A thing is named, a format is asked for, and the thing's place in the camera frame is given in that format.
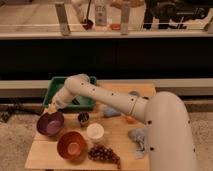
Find purple bowl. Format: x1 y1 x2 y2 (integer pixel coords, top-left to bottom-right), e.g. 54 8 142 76
36 112 64 136

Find bunch of dark grapes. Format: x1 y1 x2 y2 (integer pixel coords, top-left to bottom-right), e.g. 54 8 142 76
88 145 121 169

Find small dark metal cup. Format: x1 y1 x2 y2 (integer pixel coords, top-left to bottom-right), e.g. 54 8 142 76
77 112 89 127

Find grey crumpled cloth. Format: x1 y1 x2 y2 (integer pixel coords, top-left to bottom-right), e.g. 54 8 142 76
128 128 146 159

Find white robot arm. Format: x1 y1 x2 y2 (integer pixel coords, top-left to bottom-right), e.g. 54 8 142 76
51 74 198 171

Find white cup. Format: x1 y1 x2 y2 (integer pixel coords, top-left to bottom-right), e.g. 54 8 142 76
86 123 105 143

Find orange round fruit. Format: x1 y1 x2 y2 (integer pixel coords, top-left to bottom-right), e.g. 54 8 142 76
125 116 137 124

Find blue sponge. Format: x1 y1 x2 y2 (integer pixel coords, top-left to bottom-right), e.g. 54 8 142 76
103 106 121 118

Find wooden board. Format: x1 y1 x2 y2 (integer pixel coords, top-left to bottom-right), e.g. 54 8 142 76
24 82 158 171

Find green plastic tray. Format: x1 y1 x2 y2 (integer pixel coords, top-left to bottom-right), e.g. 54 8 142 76
43 77 96 111

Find blue grey small object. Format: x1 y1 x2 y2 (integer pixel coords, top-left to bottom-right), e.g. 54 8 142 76
129 91 140 97

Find orange bowl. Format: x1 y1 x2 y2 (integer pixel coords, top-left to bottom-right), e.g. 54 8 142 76
57 131 86 160

